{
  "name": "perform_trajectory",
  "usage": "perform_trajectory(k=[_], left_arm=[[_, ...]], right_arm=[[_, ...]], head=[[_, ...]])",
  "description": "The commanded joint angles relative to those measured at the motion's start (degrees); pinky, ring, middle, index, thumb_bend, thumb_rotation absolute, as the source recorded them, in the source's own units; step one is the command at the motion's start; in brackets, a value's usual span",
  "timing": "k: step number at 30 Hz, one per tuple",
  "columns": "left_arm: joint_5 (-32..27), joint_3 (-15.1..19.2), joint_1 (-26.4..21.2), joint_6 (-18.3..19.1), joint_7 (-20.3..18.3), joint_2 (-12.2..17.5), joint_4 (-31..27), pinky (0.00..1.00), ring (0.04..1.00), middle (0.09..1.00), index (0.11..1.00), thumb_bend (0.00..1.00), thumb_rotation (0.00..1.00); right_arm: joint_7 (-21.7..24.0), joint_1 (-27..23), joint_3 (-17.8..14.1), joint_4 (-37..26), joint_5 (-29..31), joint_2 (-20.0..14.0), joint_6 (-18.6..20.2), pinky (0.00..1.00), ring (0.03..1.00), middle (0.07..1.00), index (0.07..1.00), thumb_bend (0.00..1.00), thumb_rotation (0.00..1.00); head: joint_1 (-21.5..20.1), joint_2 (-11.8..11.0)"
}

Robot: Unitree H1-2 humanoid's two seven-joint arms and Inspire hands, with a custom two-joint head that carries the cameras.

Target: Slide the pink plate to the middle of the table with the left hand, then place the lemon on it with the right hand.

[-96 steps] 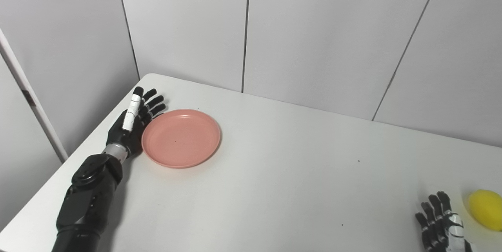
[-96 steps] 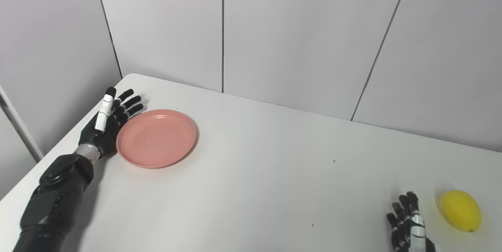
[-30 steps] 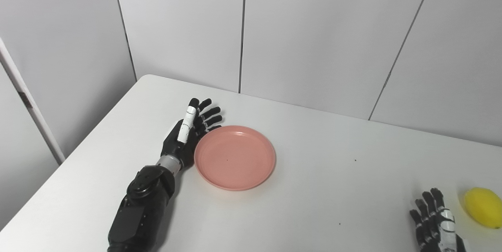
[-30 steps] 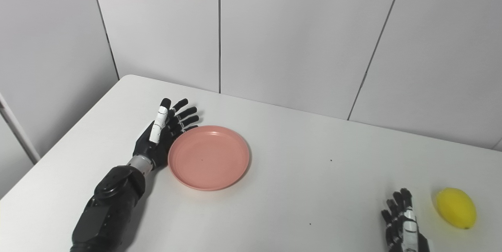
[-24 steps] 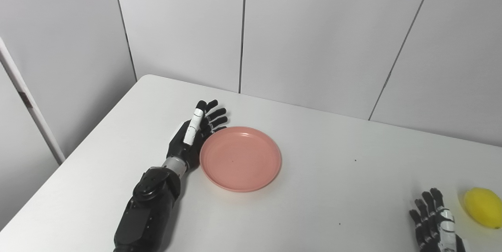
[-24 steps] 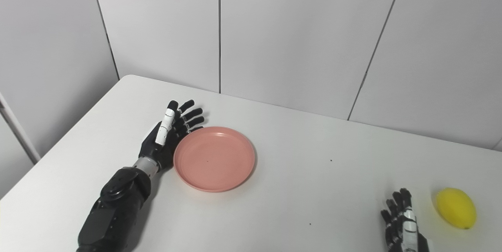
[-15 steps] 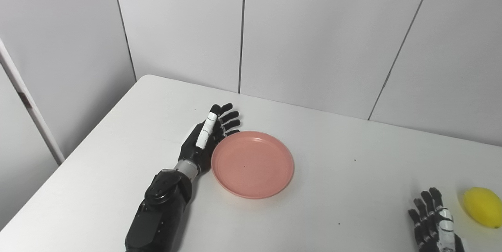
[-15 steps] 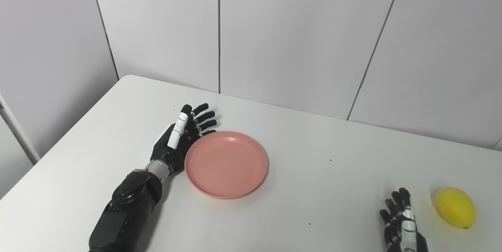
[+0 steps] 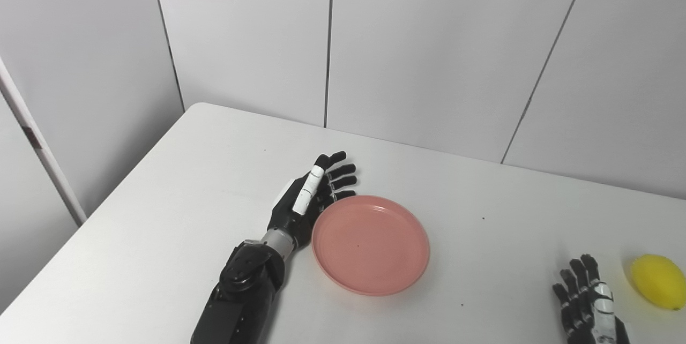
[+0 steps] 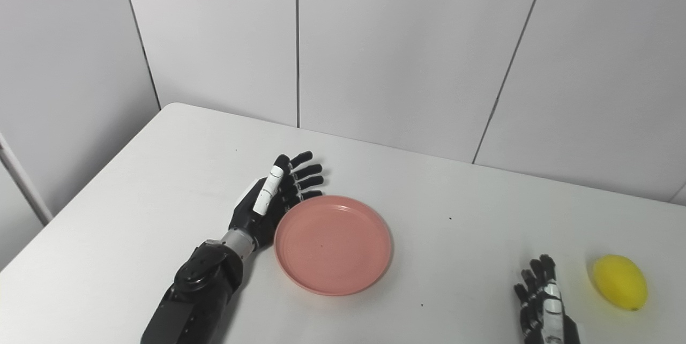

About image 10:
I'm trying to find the white corner post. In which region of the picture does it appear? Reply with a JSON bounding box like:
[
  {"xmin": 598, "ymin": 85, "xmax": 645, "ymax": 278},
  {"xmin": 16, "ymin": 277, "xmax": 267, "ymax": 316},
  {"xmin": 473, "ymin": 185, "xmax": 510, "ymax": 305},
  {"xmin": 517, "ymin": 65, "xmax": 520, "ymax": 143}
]
[{"xmin": 0, "ymin": 132, "xmax": 53, "ymax": 226}]

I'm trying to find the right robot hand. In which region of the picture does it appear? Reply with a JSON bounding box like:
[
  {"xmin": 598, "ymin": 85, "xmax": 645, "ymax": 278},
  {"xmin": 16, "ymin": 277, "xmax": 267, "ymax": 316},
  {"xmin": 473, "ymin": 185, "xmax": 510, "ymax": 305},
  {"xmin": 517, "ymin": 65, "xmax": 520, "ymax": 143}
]
[{"xmin": 513, "ymin": 254, "xmax": 581, "ymax": 344}]

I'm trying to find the pink plate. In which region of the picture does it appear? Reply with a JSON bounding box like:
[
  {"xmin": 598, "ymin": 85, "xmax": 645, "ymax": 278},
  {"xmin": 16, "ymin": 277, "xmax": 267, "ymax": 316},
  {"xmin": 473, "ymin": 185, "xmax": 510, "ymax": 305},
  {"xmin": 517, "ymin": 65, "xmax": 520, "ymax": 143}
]
[{"xmin": 273, "ymin": 195, "xmax": 393, "ymax": 296}]

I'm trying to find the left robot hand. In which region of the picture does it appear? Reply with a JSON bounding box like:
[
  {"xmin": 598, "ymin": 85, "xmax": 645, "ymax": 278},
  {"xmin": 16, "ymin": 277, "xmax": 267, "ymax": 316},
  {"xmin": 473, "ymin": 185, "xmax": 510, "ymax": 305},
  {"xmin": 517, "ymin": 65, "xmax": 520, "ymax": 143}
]
[{"xmin": 228, "ymin": 151, "xmax": 325, "ymax": 251}]

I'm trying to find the yellow lemon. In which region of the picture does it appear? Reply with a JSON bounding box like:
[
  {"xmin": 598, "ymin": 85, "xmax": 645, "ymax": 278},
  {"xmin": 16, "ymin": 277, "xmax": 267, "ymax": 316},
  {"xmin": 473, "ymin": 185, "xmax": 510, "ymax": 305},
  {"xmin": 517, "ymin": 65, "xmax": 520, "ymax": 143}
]
[{"xmin": 592, "ymin": 254, "xmax": 648, "ymax": 311}]

